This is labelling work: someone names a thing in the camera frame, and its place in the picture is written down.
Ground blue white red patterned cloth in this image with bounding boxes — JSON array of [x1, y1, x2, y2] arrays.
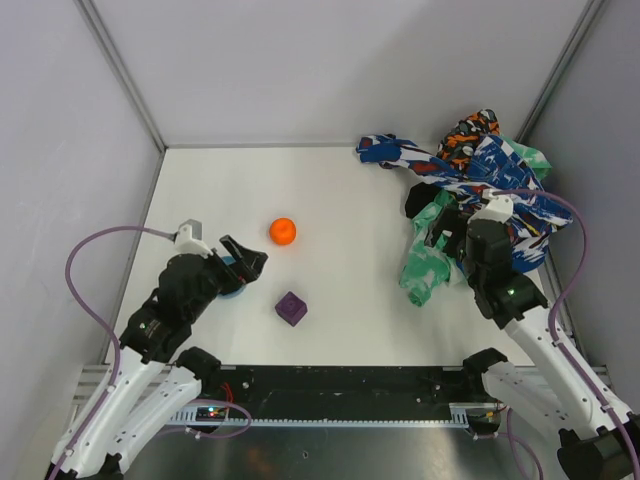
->
[[356, 134, 572, 273]]

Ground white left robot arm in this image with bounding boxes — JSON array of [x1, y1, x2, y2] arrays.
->
[[46, 221, 268, 479]]

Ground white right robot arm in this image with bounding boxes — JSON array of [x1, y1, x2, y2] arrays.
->
[[425, 201, 639, 479]]

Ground green white cloth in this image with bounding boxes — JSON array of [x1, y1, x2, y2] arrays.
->
[[399, 137, 552, 307]]

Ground orange black patterned cloth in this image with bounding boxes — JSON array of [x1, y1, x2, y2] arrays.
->
[[436, 109, 500, 172]]

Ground blue round disc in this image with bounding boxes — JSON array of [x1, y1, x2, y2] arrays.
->
[[220, 255, 246, 299]]

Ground orange ball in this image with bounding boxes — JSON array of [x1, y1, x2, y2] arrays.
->
[[269, 217, 297, 246]]

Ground purple cube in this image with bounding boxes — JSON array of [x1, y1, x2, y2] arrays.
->
[[275, 291, 308, 327]]

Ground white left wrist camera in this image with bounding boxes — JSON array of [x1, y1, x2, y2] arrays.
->
[[174, 219, 213, 258]]

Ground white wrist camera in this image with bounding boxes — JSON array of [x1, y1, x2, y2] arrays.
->
[[174, 219, 213, 258], [478, 195, 514, 223]]

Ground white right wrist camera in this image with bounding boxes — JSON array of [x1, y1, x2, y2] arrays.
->
[[478, 195, 514, 223]]

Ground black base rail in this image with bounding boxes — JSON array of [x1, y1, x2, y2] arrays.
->
[[74, 363, 611, 436]]

